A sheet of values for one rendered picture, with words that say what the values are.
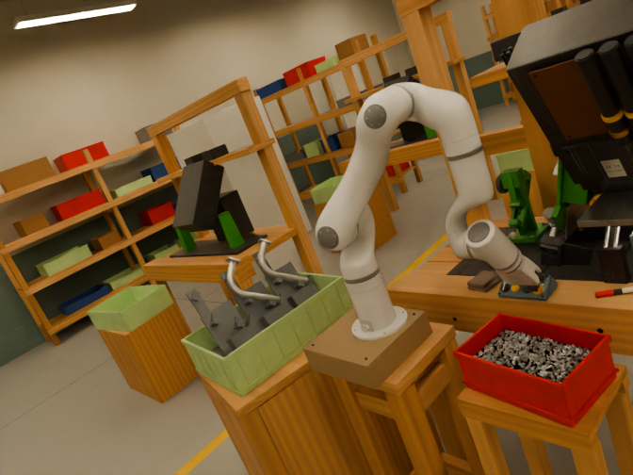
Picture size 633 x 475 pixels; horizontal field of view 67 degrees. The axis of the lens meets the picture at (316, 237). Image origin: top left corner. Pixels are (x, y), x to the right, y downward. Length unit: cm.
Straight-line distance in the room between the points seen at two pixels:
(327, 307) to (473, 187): 96
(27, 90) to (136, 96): 154
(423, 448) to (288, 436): 55
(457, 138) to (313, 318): 103
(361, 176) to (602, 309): 74
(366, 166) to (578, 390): 74
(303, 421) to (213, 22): 853
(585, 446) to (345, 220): 79
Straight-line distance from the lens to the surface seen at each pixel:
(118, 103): 841
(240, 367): 183
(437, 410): 220
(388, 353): 149
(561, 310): 155
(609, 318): 151
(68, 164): 738
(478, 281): 170
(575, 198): 165
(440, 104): 122
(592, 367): 132
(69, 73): 831
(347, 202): 136
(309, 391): 192
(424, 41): 217
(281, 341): 190
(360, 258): 147
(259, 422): 186
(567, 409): 126
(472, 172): 124
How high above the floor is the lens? 167
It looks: 15 degrees down
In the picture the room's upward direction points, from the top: 22 degrees counter-clockwise
